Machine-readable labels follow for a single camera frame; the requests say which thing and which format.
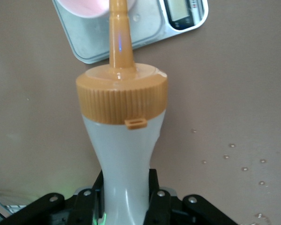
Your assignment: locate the pink plastic cup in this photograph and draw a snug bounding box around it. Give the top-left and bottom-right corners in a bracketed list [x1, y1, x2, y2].
[56, 0, 138, 19]

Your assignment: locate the sauce bottle with orange cap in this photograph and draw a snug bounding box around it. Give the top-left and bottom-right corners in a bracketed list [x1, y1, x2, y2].
[75, 0, 169, 225]

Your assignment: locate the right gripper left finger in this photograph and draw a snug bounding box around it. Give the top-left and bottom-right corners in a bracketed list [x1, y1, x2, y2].
[0, 167, 107, 225]

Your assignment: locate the silver digital kitchen scale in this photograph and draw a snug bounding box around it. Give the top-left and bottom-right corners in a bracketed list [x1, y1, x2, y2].
[52, 0, 210, 65]

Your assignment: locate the brown table cover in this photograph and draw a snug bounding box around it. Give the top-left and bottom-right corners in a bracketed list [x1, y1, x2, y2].
[0, 0, 281, 225]

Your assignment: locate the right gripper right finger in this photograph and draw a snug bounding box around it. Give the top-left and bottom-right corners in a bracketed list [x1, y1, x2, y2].
[143, 167, 240, 225]

